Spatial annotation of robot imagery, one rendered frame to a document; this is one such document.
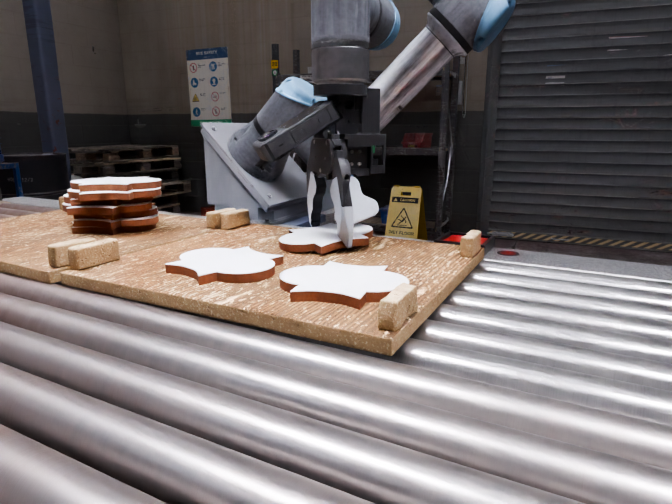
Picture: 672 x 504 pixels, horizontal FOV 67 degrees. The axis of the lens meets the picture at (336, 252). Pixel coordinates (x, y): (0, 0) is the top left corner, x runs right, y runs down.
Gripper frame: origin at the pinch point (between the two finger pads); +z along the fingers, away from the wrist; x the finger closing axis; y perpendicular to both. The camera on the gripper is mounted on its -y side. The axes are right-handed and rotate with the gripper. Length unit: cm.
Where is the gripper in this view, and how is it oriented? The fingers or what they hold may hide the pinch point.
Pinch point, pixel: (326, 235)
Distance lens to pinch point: 70.6
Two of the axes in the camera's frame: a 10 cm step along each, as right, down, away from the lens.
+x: -4.3, -2.2, 8.8
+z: 0.0, 9.7, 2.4
